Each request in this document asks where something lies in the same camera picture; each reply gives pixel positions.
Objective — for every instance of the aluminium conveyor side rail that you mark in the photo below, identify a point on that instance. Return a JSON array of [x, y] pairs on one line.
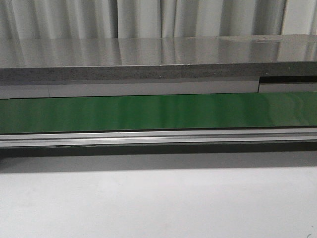
[[159, 137]]

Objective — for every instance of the grey panel under countertop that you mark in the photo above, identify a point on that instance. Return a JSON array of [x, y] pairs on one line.
[[128, 87]]

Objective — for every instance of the green conveyor belt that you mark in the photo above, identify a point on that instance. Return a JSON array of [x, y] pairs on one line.
[[158, 112]]

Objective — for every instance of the grey stone countertop slab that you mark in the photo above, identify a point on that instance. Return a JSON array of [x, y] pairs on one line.
[[62, 61]]

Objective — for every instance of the white pleated curtain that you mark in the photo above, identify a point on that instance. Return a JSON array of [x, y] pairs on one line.
[[84, 19]]

